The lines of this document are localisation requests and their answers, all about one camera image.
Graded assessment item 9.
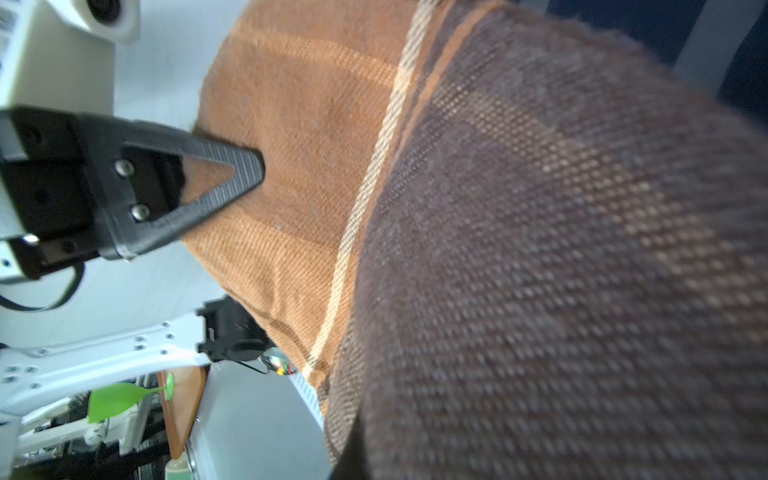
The brown plaid scarf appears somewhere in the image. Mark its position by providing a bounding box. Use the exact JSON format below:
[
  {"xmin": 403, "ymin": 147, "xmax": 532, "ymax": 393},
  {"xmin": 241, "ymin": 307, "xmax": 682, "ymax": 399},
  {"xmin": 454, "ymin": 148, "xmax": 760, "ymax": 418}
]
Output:
[{"xmin": 184, "ymin": 1, "xmax": 767, "ymax": 479}]

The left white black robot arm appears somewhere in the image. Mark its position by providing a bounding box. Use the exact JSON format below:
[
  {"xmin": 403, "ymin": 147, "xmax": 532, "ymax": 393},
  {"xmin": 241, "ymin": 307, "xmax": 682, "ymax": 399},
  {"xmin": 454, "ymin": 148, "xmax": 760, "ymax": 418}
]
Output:
[{"xmin": 1, "ymin": 106, "xmax": 266, "ymax": 424}]

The navy blue plaid scarf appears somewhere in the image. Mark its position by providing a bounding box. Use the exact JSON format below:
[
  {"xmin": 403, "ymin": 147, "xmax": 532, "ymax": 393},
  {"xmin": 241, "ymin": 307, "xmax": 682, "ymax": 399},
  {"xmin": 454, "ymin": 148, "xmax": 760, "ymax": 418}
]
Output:
[{"xmin": 519, "ymin": 0, "xmax": 767, "ymax": 126}]

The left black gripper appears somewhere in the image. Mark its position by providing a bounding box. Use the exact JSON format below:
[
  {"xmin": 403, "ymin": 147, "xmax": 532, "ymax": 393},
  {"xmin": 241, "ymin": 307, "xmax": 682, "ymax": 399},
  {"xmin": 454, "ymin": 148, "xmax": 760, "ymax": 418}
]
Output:
[{"xmin": 1, "ymin": 107, "xmax": 265, "ymax": 282}]

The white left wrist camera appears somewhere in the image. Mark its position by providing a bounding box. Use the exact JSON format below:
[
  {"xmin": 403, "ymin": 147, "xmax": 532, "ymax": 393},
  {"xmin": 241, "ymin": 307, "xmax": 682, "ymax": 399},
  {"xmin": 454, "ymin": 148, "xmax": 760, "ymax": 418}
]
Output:
[{"xmin": 1, "ymin": 0, "xmax": 140, "ymax": 115}]

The green plastic leaf object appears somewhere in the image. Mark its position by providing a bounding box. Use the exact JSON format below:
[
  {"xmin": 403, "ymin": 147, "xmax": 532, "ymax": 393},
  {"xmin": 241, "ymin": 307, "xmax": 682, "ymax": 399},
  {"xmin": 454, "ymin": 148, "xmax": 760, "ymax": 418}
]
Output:
[{"xmin": 87, "ymin": 374, "xmax": 175, "ymax": 424}]

